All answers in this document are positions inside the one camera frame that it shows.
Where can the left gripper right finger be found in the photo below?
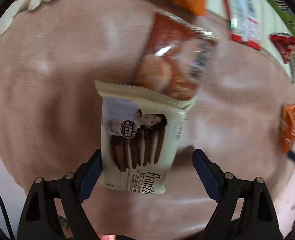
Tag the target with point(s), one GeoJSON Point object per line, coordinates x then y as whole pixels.
{"type": "Point", "coordinates": [244, 208]}

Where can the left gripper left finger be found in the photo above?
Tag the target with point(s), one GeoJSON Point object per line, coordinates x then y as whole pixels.
{"type": "Point", "coordinates": [39, 218]}

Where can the white Franzzi cookie packet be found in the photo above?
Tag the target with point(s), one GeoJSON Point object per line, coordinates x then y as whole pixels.
{"type": "Point", "coordinates": [140, 134]}

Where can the red triangular snack packet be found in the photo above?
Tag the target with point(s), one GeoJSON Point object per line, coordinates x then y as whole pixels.
{"type": "Point", "coordinates": [285, 44]}

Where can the red white stick packet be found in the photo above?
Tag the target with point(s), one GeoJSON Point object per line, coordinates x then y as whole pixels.
{"type": "Point", "coordinates": [243, 23]}

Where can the small brown bread packet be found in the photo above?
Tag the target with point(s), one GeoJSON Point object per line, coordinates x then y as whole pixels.
{"type": "Point", "coordinates": [175, 57]}

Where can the cat print blanket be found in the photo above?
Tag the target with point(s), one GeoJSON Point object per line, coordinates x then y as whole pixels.
{"type": "Point", "coordinates": [53, 51]}

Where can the cardboard milk box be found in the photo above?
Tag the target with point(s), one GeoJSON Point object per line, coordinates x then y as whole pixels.
{"type": "Point", "coordinates": [282, 5]}

